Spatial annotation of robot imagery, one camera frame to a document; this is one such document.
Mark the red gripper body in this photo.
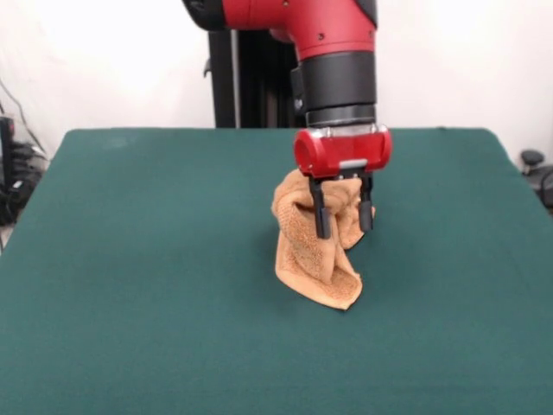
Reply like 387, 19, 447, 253
294, 124, 393, 180

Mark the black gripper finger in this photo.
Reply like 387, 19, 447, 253
359, 171, 375, 232
308, 174, 331, 240

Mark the orange terry towel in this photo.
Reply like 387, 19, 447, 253
270, 170, 377, 311

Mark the dark green table cloth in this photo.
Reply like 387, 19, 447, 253
0, 126, 553, 415

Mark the black electronics box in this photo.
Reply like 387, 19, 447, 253
0, 114, 17, 187

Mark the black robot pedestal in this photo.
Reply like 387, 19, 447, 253
201, 29, 304, 130

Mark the black cable bundle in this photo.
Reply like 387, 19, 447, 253
0, 141, 52, 227

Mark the grey wall cable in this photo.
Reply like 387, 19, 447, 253
0, 79, 47, 153

